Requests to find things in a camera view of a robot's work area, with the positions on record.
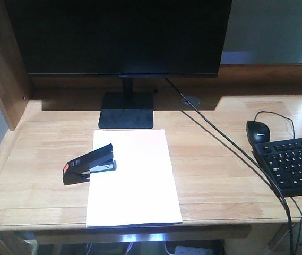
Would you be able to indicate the white paper sheets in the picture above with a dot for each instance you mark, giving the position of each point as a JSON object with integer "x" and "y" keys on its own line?
{"x": 141, "y": 190}

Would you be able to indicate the black stapler with orange label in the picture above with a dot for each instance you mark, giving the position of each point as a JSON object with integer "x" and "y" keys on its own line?
{"x": 79, "y": 170}

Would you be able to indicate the wooden computer desk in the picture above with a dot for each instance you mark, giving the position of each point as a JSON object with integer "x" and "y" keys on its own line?
{"x": 220, "y": 196}

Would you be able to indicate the black computer monitor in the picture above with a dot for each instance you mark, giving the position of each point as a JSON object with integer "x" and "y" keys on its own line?
{"x": 124, "y": 39}

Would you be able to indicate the black computer mouse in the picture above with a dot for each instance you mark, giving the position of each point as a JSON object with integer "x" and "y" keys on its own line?
{"x": 257, "y": 132}

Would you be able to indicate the black keyboard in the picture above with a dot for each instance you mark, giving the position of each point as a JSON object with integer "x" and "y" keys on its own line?
{"x": 282, "y": 161}

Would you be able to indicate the grey desk cable grommet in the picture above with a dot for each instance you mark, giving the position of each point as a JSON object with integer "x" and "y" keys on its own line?
{"x": 190, "y": 101}

